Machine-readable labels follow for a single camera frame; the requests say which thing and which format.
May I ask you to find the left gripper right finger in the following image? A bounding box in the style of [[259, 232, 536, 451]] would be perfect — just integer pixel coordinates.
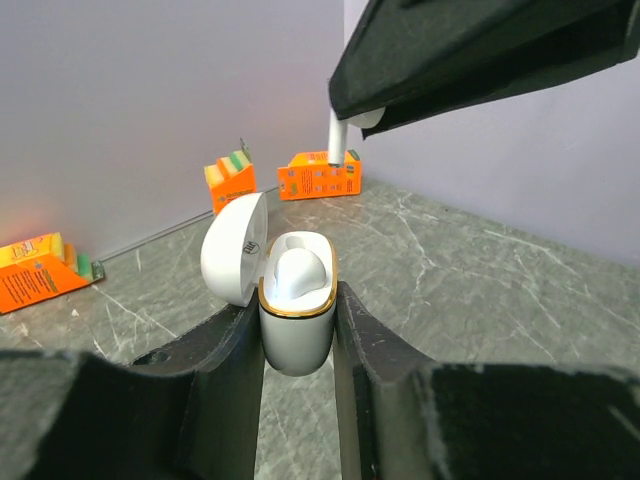
[[333, 283, 639, 479]]

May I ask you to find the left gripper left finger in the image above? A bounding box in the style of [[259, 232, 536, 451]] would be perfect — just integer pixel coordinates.
[[1, 301, 264, 479]]

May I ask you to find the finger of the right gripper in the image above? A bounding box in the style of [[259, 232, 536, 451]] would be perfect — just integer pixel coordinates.
[[329, 1, 635, 119], [362, 29, 639, 139]]

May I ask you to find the orange sponge box back right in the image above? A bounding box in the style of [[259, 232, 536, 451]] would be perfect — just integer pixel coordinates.
[[278, 150, 362, 201]]

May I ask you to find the orange sponge box back middle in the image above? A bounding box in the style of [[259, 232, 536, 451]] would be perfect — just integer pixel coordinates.
[[204, 139, 257, 215]]

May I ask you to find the orange sponge box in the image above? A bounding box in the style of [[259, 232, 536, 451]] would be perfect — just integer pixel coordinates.
[[0, 232, 105, 314], [278, 150, 362, 201], [204, 139, 257, 215]]

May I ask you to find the white earbud charging case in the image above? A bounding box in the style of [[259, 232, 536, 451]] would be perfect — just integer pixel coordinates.
[[200, 193, 338, 377]]

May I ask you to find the orange sponge box back left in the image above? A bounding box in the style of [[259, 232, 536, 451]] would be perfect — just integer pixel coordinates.
[[0, 232, 105, 314]]

